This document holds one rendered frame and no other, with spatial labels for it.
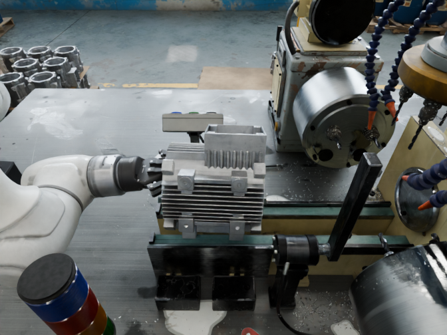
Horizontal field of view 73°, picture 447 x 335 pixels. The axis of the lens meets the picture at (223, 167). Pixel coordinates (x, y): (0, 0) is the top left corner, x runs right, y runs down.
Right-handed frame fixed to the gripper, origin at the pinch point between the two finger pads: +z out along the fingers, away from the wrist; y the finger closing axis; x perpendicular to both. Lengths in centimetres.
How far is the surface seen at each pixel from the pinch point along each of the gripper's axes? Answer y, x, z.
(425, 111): -4.6, -12.0, 35.5
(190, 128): 22.3, 4.9, -8.7
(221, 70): 262, 96, -13
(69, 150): 44, 24, -62
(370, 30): 431, 133, 208
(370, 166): -15.1, -10.9, 23.4
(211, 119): 23.9, 3.5, -2.5
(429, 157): 3.1, 5.2, 45.3
